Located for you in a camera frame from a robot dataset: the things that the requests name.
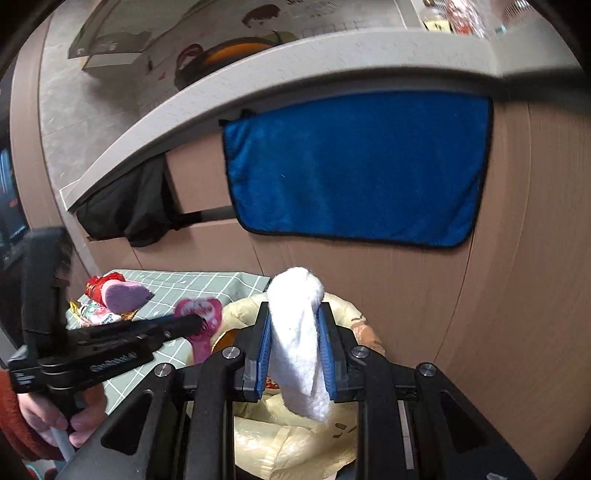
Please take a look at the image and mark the green checked tablecloth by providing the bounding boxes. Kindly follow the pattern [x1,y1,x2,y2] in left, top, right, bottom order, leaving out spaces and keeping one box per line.
[65,269,273,416]

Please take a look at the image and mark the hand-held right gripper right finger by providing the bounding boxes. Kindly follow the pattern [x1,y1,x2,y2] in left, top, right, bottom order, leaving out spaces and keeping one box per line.
[318,302,539,480]

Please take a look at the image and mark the person's left hand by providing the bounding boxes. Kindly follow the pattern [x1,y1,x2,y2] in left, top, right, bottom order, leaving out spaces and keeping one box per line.
[21,385,109,448]

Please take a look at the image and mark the grey drawer handle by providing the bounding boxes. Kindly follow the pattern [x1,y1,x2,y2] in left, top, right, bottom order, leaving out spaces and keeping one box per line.
[178,207,236,227]

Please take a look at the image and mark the black cloth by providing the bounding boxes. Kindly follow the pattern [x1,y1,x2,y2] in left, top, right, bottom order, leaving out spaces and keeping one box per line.
[76,154,183,247]

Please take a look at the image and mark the blue towel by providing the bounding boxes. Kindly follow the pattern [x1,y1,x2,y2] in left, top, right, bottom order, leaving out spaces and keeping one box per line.
[221,92,494,249]

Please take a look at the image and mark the white tissue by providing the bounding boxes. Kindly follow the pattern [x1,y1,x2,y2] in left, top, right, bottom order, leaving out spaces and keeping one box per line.
[268,267,333,423]

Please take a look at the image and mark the white pink snack wrapper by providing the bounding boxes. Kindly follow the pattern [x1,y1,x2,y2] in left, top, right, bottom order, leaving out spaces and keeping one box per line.
[69,300,138,327]

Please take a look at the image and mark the glass range hood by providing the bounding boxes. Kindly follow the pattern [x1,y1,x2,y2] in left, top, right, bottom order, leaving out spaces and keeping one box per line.
[68,0,185,71]

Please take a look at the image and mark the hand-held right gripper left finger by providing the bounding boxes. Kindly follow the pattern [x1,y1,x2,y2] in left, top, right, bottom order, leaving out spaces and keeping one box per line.
[55,301,273,480]

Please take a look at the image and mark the red packets on countertop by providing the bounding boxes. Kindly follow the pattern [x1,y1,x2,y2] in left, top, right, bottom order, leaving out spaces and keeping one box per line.
[450,0,491,35]

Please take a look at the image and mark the grey kitchen countertop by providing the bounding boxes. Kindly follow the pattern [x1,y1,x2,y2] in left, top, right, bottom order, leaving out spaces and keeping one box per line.
[60,28,583,213]

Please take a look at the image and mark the pink heart-shaped package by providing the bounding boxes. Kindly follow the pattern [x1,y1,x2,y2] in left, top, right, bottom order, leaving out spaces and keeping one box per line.
[174,298,223,363]

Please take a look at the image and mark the red wrapper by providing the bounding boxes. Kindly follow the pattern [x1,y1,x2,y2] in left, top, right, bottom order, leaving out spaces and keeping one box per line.
[85,274,125,301]

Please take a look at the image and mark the wooden kitchen cabinet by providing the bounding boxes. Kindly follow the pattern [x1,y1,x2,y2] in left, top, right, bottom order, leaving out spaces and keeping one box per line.
[9,92,591,416]

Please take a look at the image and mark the purple heart-shaped packet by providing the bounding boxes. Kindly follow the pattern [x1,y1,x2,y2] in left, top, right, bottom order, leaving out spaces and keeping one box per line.
[104,281,155,313]

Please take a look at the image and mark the dark screen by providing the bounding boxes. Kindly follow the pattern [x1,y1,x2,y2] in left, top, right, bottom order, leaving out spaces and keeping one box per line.
[0,148,29,243]

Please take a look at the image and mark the black wok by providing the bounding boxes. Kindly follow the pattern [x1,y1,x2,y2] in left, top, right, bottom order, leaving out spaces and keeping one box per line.
[174,37,287,90]

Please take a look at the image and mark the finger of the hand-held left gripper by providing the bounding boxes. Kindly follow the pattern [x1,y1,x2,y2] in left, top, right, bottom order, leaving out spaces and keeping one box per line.
[67,314,208,350]

